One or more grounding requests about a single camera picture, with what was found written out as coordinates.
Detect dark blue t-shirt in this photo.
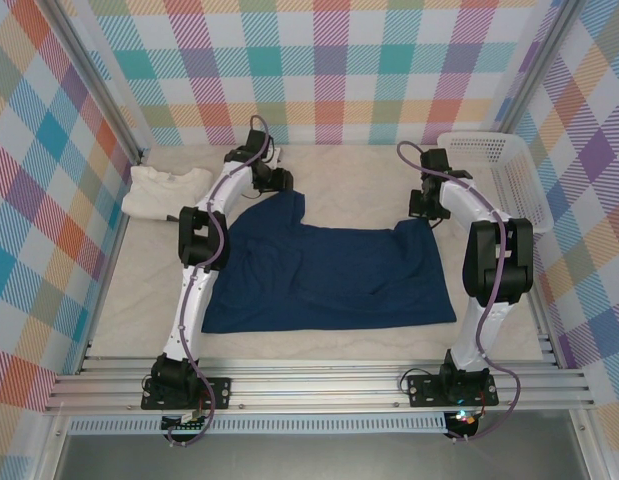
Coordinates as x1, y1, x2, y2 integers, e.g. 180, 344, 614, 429
201, 191, 459, 335

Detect folded white t-shirt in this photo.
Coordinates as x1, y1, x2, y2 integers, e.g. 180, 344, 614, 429
121, 164, 214, 222

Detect white perforated plastic basket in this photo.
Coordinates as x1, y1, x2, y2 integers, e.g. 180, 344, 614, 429
436, 131, 553, 236

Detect small circuit board coloured lights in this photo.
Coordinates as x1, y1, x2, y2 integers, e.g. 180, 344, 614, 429
444, 408, 483, 435

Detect small circuit board white connector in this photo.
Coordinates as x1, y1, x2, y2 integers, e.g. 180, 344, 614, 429
161, 410, 210, 434

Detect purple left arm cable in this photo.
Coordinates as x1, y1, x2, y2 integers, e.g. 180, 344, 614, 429
161, 114, 273, 449

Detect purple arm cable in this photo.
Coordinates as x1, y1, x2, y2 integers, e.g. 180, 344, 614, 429
161, 114, 273, 449
396, 141, 521, 446

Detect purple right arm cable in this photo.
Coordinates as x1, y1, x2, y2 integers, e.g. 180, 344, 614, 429
396, 141, 521, 446

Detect aluminium table side rail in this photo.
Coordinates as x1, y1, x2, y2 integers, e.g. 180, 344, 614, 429
511, 239, 558, 361
81, 149, 145, 361

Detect aluminium frame post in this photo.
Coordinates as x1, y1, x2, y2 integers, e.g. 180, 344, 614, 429
46, 0, 151, 164
492, 0, 583, 139

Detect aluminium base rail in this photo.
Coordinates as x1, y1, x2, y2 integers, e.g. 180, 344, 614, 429
42, 357, 599, 415

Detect white slotted cable duct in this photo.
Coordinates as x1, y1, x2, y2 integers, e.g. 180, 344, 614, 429
67, 412, 448, 436

